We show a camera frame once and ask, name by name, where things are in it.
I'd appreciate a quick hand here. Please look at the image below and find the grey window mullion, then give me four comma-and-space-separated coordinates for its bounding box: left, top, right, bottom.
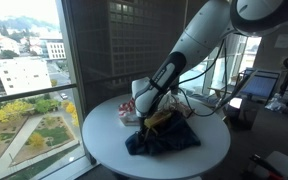
55, 0, 97, 164

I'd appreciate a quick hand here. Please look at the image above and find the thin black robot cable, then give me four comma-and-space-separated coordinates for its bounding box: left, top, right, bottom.
173, 38, 229, 118

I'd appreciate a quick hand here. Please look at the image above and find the yellow wrist camera mount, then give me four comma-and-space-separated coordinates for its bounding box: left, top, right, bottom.
143, 111, 173, 129

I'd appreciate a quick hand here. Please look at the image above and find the grey window railing bar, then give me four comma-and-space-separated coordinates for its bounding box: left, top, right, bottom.
0, 83, 78, 106

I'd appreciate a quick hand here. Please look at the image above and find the red white plastic bag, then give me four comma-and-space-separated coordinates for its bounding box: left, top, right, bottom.
118, 94, 177, 127

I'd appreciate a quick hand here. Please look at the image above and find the dark mesh window blind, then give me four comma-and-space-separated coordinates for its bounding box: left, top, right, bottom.
68, 0, 218, 111

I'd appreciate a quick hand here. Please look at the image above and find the brown crumpled snack bag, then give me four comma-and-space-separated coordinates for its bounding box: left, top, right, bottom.
172, 99, 195, 118

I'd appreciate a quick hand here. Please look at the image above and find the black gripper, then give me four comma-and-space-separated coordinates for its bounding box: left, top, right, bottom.
138, 114, 153, 134

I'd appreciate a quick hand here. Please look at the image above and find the red black bar clamp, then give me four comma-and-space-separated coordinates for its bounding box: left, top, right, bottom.
248, 153, 285, 180

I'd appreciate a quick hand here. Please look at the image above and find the white paper notice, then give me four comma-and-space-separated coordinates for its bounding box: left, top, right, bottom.
274, 33, 288, 49

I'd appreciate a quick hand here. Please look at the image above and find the blue screen monitor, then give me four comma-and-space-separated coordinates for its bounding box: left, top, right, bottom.
240, 68, 281, 99

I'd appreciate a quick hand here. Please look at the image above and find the dark blue shirt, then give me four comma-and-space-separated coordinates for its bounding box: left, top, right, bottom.
124, 109, 202, 157

